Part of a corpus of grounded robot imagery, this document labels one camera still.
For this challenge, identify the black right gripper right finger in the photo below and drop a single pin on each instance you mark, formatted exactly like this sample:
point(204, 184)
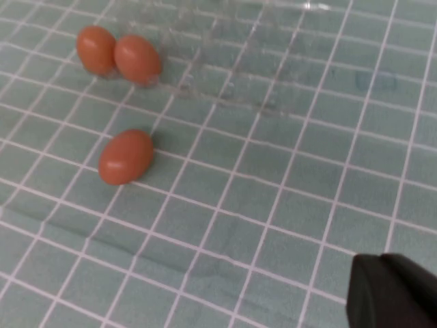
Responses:
point(413, 294)

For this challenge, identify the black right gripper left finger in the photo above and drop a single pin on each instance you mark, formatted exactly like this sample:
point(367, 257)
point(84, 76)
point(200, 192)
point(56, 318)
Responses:
point(365, 294)

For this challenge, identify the brown egg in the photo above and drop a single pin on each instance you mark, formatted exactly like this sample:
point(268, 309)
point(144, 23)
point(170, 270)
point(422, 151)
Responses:
point(125, 157)
point(137, 58)
point(95, 49)

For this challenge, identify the clear plastic egg tray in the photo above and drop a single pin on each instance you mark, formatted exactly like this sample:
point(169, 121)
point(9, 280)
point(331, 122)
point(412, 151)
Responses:
point(239, 51)

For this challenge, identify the green white-grid tablecloth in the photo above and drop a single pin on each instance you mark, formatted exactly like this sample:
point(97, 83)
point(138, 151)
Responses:
point(239, 222)

